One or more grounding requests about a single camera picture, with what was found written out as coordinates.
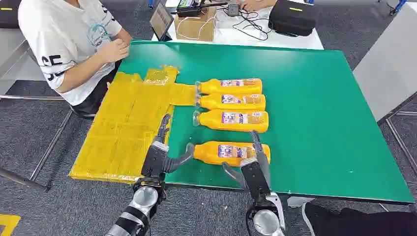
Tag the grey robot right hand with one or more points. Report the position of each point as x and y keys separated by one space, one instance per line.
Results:
x=257 y=146

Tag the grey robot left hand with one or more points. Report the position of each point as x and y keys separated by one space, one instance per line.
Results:
x=164 y=128

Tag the person's right hand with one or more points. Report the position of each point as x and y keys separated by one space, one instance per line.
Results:
x=114 y=50

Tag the person's hand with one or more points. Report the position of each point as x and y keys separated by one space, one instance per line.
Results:
x=252 y=4

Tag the orange drink bottle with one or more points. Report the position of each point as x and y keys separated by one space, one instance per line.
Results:
x=211 y=86
x=211 y=120
x=208 y=153
x=211 y=102

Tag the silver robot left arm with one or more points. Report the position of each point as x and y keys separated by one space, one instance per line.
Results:
x=143 y=198

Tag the small black adapter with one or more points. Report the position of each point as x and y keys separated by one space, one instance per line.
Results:
x=233 y=9

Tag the clear plastic box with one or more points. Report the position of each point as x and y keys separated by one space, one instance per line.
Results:
x=228 y=26

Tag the yellow sheet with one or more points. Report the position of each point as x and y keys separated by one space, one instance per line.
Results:
x=123 y=130

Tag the black carry case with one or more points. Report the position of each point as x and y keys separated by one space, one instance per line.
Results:
x=293 y=18

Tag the person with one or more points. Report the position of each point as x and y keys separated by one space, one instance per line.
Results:
x=62 y=35

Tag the tablet with stand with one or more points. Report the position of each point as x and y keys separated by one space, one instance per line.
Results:
x=160 y=20

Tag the white table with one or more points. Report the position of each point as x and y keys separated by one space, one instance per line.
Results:
x=293 y=42

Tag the green table mat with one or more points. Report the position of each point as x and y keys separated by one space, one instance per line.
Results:
x=309 y=114

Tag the black radio device with antenna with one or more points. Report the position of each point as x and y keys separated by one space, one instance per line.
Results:
x=189 y=9

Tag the cardboard box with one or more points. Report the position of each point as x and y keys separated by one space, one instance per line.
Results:
x=192 y=29

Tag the grey table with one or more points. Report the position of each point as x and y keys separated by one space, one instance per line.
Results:
x=13 y=52
x=387 y=65

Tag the black bag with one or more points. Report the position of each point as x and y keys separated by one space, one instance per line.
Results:
x=9 y=14

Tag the black robot leg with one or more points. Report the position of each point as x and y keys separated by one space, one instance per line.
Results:
x=358 y=221

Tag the blue cart base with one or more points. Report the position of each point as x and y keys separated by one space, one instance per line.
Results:
x=398 y=6

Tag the yellow floor tape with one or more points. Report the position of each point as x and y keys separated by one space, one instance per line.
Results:
x=8 y=223

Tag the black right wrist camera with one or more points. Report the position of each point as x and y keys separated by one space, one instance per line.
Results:
x=255 y=182

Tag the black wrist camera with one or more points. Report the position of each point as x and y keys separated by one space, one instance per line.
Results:
x=153 y=163
x=255 y=182

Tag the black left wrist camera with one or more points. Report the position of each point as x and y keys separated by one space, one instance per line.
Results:
x=153 y=163

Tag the metal table frame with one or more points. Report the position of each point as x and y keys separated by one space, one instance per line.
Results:
x=399 y=140
x=49 y=146

